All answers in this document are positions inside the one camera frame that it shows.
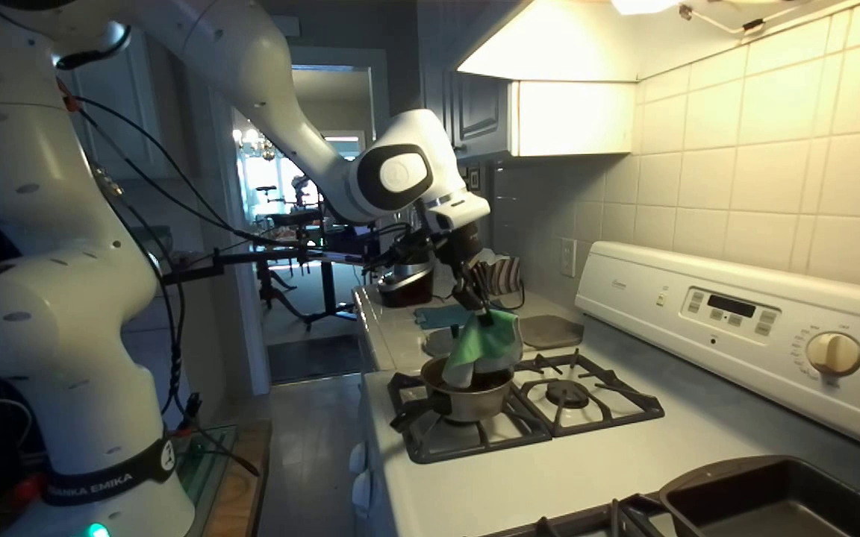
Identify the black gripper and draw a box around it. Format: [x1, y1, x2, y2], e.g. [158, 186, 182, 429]
[427, 219, 502, 321]

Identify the green cloth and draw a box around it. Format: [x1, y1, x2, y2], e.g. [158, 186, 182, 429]
[445, 307, 526, 379]

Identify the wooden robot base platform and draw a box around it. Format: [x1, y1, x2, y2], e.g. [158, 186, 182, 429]
[199, 415, 273, 537]

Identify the round metal pot lid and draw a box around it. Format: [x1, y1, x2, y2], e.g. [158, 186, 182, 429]
[415, 325, 461, 364]

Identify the grey pot holder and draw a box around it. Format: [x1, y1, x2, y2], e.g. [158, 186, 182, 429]
[506, 313, 587, 352]

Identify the striped box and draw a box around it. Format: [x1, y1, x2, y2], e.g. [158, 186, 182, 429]
[470, 252, 530, 312]

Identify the teal towel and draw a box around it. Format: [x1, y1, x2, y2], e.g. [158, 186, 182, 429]
[409, 298, 484, 332]

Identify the brown frying pan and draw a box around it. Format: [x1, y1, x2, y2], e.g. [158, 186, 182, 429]
[387, 356, 515, 432]

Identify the black stove burner grate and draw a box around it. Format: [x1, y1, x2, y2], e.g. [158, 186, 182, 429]
[484, 489, 691, 537]
[385, 350, 666, 465]

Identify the dark floor mat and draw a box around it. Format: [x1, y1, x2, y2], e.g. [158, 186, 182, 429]
[266, 332, 372, 386]

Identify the grey upper cabinet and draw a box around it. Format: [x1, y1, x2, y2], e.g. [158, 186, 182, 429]
[417, 0, 515, 171]

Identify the black tripod stand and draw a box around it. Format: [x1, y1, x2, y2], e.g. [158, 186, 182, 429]
[158, 243, 363, 332]

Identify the white range hood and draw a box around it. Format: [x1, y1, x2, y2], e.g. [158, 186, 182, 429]
[453, 0, 860, 162]

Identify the lit chandelier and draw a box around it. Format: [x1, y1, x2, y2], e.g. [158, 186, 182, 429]
[233, 119, 281, 162]

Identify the white gas stove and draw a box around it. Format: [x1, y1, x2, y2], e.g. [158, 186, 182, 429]
[353, 238, 860, 537]

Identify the cream stove timer knob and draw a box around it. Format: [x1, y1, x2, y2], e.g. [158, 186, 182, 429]
[802, 329, 860, 379]

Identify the white cabinet door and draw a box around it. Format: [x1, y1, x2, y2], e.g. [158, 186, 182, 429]
[73, 39, 203, 189]

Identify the dark frying pan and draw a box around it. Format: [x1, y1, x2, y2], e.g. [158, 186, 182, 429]
[650, 456, 860, 537]

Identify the white wall outlet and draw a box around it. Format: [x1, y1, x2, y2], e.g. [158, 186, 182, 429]
[559, 236, 581, 280]

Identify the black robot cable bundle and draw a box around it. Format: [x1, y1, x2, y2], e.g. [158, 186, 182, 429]
[54, 94, 284, 420]

